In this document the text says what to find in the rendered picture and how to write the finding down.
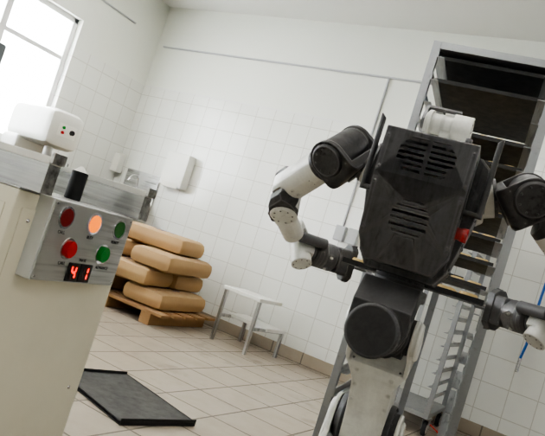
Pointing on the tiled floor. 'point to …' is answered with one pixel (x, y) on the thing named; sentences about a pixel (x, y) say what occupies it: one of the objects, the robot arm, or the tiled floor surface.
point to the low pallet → (116, 298)
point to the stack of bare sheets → (129, 400)
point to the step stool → (249, 317)
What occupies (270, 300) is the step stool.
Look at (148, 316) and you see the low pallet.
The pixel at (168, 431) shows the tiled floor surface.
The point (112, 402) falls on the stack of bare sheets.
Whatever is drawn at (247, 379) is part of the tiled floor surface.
